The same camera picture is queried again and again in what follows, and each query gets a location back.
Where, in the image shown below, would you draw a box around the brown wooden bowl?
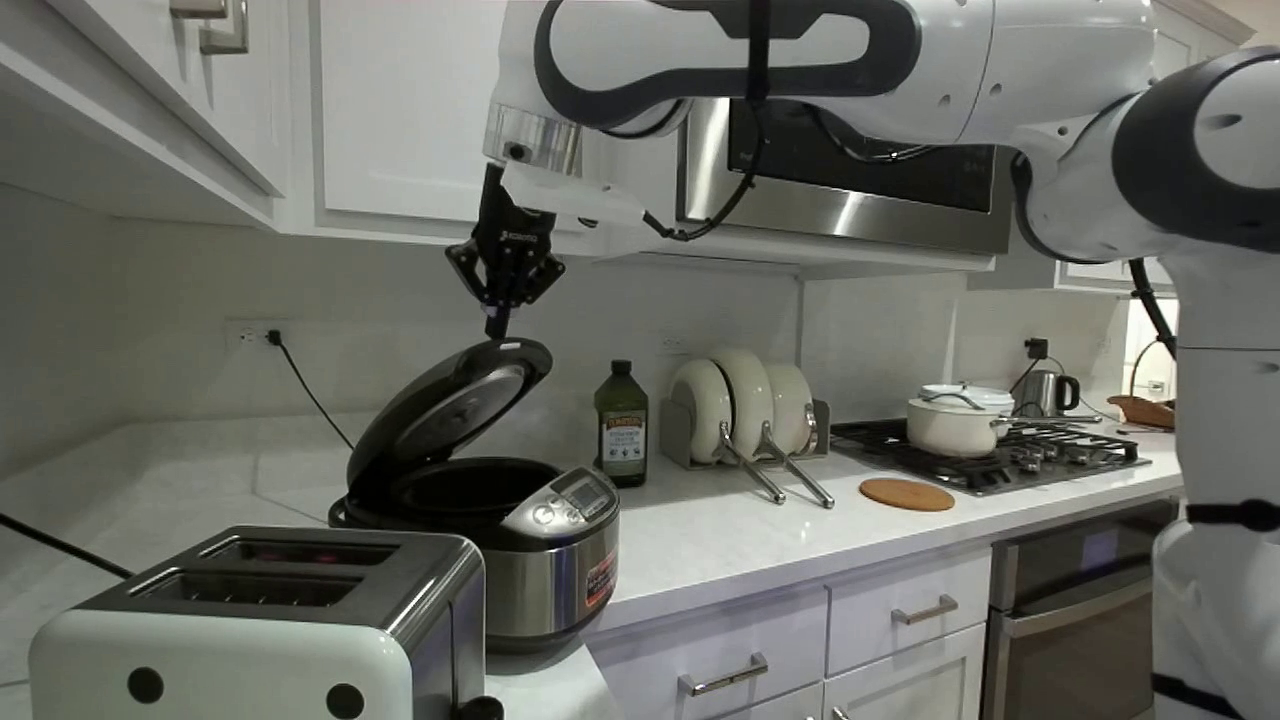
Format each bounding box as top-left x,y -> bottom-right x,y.
1104,394 -> 1181,433

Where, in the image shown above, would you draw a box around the cream lidded pot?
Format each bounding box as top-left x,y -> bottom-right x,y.
905,380 -> 1015,460

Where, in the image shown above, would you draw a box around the stainless steel kettle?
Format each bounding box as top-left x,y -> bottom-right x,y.
1007,338 -> 1083,423

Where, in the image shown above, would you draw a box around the dark glass oil bottle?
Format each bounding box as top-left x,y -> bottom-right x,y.
590,358 -> 651,493

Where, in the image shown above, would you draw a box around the silver drawer handle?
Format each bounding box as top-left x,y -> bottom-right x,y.
887,591 -> 962,631
675,652 -> 770,702

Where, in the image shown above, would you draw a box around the black gas cooktop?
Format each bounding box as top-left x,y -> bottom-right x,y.
833,414 -> 1150,495

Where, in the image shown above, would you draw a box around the round cork trivet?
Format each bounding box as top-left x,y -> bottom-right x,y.
854,478 -> 959,515

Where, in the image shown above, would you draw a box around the black toaster power cord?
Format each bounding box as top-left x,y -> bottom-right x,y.
0,512 -> 137,581

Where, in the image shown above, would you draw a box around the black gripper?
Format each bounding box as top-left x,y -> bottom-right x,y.
442,166 -> 573,345

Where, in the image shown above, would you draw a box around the white upper wall cabinets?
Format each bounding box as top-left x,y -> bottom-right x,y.
0,0 -> 1280,298

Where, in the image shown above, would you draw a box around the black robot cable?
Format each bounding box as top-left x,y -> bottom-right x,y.
583,0 -> 1184,363

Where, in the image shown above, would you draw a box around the white wall outlet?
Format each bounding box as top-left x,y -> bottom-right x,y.
243,316 -> 292,358

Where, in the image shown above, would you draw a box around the silver black rice cooker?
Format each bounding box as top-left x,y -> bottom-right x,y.
326,333 -> 623,657

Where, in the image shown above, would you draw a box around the stainless steel oven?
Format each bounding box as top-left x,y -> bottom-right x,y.
978,503 -> 1184,720

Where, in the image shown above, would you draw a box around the cream frying pan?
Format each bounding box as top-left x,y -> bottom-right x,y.
659,358 -> 790,510
713,349 -> 840,512

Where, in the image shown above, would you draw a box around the white silver toaster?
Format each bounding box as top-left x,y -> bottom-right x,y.
29,524 -> 506,720

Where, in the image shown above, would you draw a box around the black cooker power cord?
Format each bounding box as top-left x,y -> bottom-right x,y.
261,325 -> 358,452

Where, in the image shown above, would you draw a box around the white lower cabinets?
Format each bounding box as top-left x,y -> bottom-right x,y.
583,545 -> 996,720

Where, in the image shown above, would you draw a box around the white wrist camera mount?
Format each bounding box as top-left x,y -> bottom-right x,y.
482,105 -> 590,183

